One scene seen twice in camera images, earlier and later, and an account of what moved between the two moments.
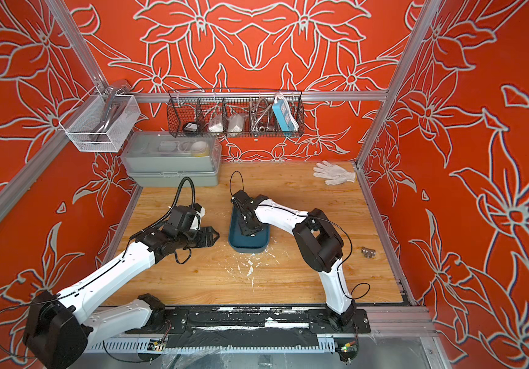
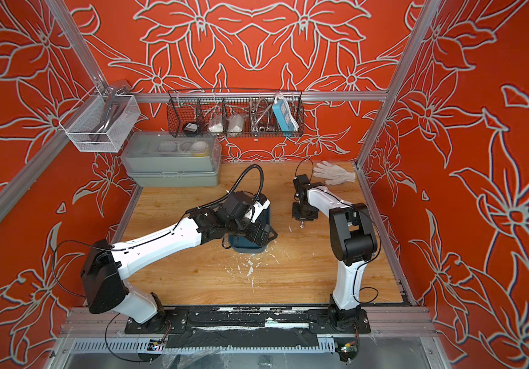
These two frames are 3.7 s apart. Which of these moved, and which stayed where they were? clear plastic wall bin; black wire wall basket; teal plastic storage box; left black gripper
Moved: left black gripper
Stayed: teal plastic storage box; clear plastic wall bin; black wire wall basket
